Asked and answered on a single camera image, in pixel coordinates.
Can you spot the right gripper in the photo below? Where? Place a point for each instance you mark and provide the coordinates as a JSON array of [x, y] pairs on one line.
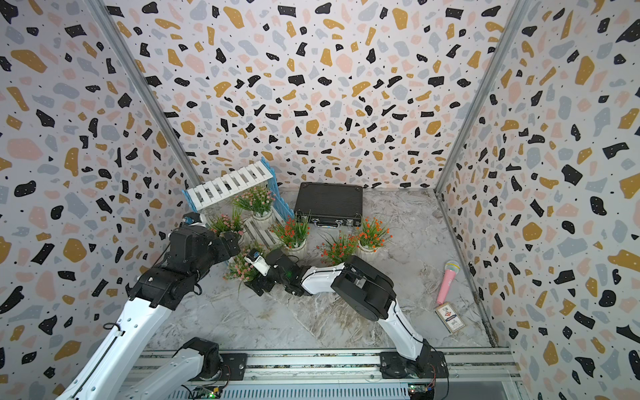
[[261, 282]]

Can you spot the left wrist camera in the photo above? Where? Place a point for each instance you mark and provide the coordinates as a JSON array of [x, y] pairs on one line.
[[192, 218]]

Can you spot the black ribbed carrying case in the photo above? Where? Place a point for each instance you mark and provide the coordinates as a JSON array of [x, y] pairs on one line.
[[330, 204]]

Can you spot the aluminium corner post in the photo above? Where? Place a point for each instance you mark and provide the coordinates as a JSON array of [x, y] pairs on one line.
[[103, 19], [514, 20]]

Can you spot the right aluminium corner post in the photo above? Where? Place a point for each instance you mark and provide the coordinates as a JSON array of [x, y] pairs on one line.
[[514, 20]]

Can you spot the small printed card box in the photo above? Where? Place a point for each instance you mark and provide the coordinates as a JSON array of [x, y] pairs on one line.
[[450, 317]]

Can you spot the red flower pot by case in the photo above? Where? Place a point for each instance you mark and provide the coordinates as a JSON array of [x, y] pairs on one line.
[[292, 234]]

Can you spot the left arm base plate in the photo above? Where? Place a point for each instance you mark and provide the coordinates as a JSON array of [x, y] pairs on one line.
[[233, 366]]

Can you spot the left aluminium corner post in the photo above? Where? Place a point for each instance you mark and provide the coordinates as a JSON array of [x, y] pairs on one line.
[[103, 19]]

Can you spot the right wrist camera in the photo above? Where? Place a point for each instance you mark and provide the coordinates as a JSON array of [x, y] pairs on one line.
[[255, 259]]

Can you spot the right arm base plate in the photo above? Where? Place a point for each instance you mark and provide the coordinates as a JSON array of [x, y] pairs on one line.
[[429, 365]]

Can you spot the red flower pot centre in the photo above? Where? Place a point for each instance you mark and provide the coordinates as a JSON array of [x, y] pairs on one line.
[[338, 249]]

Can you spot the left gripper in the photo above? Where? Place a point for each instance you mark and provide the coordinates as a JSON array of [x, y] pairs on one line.
[[226, 252]]

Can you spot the blue white two-tier rack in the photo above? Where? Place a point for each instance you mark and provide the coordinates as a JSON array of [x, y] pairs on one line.
[[225, 188]]

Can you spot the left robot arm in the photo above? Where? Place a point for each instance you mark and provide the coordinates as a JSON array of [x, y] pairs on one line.
[[191, 253]]

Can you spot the pink flower pot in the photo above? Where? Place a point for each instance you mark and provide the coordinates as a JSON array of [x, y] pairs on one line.
[[232, 223], [257, 200], [240, 269]]

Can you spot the orange flower pot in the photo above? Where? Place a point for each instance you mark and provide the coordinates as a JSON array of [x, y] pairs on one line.
[[372, 235]]

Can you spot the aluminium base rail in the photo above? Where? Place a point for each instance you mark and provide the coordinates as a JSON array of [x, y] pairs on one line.
[[474, 373]]

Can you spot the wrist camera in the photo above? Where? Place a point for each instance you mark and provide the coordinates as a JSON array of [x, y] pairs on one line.
[[255, 259], [192, 218]]

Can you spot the pink toy microphone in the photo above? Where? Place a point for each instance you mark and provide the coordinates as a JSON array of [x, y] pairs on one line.
[[452, 269]]

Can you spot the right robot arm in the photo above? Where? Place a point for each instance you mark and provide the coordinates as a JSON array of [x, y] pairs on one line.
[[367, 291]]

